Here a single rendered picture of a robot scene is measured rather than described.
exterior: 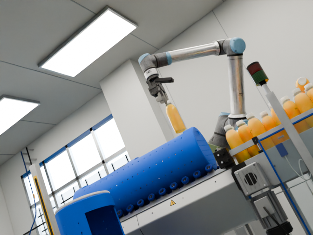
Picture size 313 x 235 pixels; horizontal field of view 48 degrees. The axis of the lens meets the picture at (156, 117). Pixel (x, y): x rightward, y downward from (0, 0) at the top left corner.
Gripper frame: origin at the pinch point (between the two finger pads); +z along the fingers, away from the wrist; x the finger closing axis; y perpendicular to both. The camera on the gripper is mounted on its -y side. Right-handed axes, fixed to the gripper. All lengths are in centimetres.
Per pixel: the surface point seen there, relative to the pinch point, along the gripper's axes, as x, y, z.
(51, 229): -25, 132, 33
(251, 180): 40, -30, 67
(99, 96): -296, 180, -187
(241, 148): 25, -31, 50
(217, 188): 18, -10, 62
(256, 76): 43, -54, 27
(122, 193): 18, 43, 42
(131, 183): 18, 35, 39
